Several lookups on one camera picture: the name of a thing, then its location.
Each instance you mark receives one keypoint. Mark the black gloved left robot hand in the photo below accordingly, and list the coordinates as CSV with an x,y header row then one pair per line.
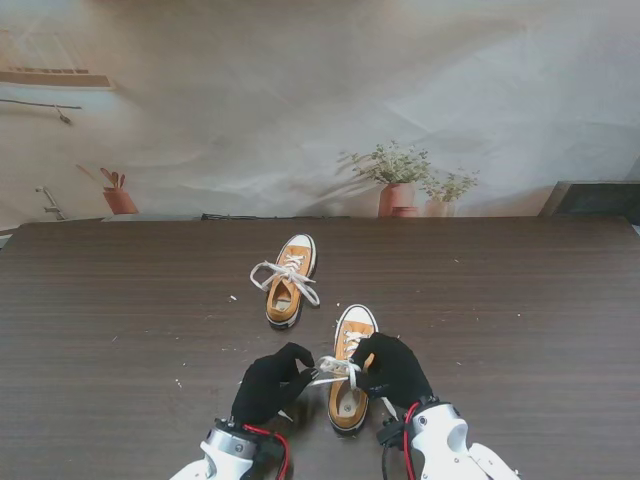
x,y
260,390

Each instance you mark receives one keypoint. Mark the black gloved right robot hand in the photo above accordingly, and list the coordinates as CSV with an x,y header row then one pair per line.
x,y
400,370

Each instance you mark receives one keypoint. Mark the white shoelace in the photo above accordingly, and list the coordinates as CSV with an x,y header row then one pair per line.
x,y
260,285
330,381

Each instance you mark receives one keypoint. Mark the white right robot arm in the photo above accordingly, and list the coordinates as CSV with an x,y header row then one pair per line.
x,y
450,445

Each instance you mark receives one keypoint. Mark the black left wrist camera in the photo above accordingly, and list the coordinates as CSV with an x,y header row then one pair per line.
x,y
272,450

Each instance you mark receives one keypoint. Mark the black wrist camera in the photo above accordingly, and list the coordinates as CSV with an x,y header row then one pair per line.
x,y
390,434
272,450

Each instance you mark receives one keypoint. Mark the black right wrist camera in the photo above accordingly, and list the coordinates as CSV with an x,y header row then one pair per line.
x,y
390,434

